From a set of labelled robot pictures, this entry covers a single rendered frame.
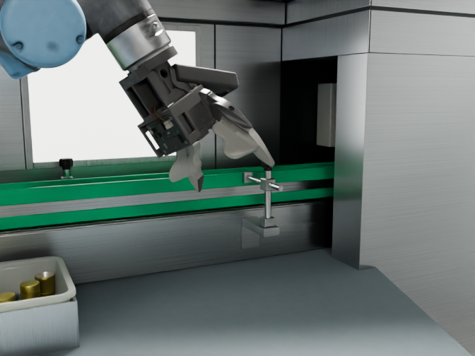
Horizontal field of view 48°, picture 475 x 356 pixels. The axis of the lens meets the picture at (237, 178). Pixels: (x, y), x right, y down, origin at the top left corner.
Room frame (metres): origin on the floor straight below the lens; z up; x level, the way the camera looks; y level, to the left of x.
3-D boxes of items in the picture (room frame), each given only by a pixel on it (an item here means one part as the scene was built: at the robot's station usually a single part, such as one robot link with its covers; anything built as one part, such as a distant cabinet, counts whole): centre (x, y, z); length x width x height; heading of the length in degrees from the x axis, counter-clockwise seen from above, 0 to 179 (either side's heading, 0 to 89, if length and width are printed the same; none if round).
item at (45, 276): (0.96, 0.36, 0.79); 0.04 x 0.04 x 0.04
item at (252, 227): (1.17, -0.06, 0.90); 0.17 x 0.05 x 0.23; 25
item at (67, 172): (1.19, 0.39, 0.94); 0.07 x 0.04 x 0.13; 25
